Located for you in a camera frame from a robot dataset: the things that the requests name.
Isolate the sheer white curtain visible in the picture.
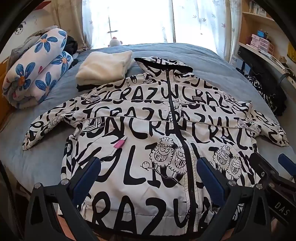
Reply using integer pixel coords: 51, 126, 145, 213
82, 0, 232, 59

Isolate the black garment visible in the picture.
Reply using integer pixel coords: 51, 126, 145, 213
66, 36, 79, 56

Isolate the small plush toy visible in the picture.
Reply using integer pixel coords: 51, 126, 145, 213
109, 37, 124, 47

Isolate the beige flower curtain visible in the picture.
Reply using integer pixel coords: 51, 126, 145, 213
52, 0, 85, 50
229, 0, 243, 61

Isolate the black white fringed scarf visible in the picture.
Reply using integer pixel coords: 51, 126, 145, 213
245, 74, 287, 116

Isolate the blue white carton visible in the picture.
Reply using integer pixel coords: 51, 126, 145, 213
229, 54, 251, 75

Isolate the rolled blue floral quilt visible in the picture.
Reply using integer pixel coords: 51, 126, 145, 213
2, 28, 74, 109

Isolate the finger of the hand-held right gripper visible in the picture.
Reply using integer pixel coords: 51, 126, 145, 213
277, 153, 296, 183
250, 152, 281, 188

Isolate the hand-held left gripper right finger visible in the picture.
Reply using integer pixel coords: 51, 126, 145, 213
196, 157, 275, 241

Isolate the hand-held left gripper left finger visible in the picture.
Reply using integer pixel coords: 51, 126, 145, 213
24, 156, 102, 241

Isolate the black white printed hooded jacket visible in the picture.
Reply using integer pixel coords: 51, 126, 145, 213
22, 57, 289, 234

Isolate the small pink white tag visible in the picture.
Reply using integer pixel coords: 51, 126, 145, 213
113, 137, 128, 149

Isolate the folded dark garment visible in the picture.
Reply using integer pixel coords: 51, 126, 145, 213
76, 82, 97, 92

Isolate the pink storage drawer unit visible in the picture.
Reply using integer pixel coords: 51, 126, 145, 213
251, 34, 271, 53

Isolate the folded cream fleece cloth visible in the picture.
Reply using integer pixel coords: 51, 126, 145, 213
75, 50, 133, 86

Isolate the bed with grey-blue sheet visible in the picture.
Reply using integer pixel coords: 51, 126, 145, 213
0, 43, 289, 209

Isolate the long black case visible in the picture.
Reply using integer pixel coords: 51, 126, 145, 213
238, 45, 289, 75

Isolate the wooden wall shelf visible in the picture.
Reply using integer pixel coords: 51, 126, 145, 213
238, 0, 296, 77

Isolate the grey garment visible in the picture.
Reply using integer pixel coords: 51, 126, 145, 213
10, 25, 58, 61

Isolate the wooden side board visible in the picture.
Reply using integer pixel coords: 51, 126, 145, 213
0, 62, 10, 130

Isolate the row of books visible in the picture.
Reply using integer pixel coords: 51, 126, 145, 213
248, 0, 267, 16

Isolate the cartoon face wall sticker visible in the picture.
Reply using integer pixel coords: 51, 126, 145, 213
14, 24, 26, 36

